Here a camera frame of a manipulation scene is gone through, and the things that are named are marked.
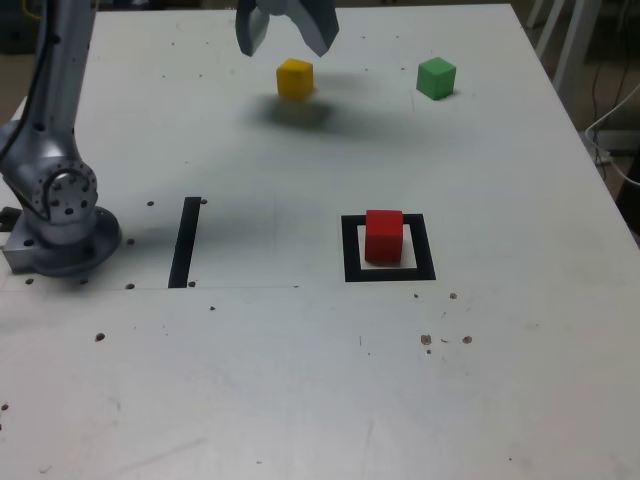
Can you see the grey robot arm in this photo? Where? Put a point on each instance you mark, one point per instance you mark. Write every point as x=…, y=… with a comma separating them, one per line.
x=55, y=235

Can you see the red cube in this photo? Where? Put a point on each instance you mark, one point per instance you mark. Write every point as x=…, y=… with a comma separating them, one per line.
x=382, y=240

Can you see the black tape square outline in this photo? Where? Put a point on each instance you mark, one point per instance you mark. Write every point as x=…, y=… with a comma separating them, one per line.
x=350, y=250

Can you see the yellow cube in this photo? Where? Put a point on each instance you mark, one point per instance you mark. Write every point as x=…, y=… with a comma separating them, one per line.
x=294, y=80

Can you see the white furniture leg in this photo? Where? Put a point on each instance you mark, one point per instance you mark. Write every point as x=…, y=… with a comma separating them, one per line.
x=535, y=12
x=572, y=45
x=550, y=25

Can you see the green cube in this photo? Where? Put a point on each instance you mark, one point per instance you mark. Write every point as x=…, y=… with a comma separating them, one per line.
x=436, y=80

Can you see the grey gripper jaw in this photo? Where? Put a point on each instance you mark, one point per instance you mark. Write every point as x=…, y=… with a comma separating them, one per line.
x=320, y=25
x=250, y=27

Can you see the black tape strip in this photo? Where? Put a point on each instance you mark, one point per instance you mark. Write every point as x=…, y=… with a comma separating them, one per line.
x=183, y=245

